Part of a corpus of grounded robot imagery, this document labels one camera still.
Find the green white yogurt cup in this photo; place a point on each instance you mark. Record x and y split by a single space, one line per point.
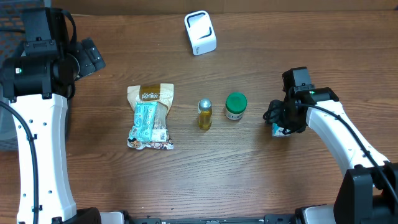
235 105

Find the small teal white carton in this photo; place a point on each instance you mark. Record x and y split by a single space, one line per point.
278 131

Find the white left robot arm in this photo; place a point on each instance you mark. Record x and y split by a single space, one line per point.
46 196

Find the teal snack packet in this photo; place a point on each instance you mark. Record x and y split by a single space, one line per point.
144 117

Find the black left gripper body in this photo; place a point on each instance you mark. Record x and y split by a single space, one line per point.
90 55

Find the white barcode scanner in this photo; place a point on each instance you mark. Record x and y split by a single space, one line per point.
200 32

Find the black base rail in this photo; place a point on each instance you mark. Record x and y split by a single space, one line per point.
120 217

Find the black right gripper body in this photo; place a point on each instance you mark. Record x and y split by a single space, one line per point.
281 115

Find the yellow liquid glass bottle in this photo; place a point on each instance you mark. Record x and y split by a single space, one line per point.
204 113

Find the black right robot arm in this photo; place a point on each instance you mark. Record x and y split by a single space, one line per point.
368 193

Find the brown white snack bag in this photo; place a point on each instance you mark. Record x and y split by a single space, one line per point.
163 94

